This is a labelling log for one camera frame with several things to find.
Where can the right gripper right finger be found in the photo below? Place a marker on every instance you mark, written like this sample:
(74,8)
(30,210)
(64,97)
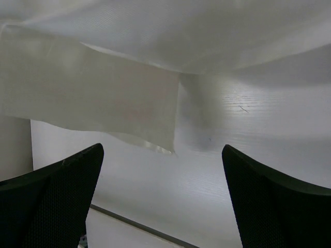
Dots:
(273,209)

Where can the white pleated skirt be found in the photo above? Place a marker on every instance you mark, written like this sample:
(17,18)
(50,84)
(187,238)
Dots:
(116,66)

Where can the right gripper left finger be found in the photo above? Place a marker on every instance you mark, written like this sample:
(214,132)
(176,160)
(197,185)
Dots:
(48,207)

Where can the aluminium table frame rail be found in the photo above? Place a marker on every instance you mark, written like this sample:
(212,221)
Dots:
(142,227)

